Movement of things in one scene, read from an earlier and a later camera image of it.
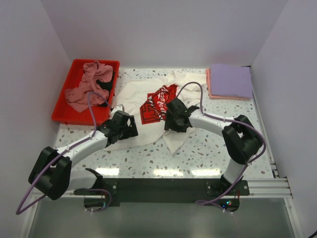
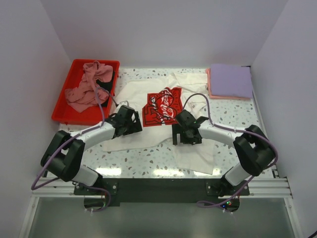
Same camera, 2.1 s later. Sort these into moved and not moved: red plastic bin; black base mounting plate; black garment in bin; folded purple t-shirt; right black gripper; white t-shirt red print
Moved: right black gripper; white t-shirt red print
Not moved: black base mounting plate; folded purple t-shirt; red plastic bin; black garment in bin
